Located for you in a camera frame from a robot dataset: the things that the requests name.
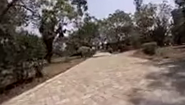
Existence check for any brown dirt strip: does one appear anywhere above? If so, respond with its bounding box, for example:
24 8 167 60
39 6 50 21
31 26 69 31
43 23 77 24
0 56 91 105

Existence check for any tall green hedge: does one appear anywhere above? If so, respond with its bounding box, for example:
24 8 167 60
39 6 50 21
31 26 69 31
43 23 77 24
0 0 53 100

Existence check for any large dark-trunked tree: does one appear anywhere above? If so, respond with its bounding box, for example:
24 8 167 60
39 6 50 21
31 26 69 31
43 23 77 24
23 0 95 67

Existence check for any low green bush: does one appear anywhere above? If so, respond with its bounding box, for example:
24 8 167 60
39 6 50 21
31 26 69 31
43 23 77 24
141 40 161 58

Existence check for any round green bush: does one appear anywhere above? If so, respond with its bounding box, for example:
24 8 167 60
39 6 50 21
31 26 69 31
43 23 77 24
76 43 96 60

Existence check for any row of trees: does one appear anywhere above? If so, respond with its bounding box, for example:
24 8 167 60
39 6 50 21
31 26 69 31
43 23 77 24
61 0 180 59

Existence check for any pale brick path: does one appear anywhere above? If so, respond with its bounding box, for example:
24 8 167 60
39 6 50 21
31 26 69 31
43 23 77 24
0 42 185 105

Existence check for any low rough stone wall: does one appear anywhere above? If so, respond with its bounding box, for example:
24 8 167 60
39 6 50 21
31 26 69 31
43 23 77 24
0 58 49 97

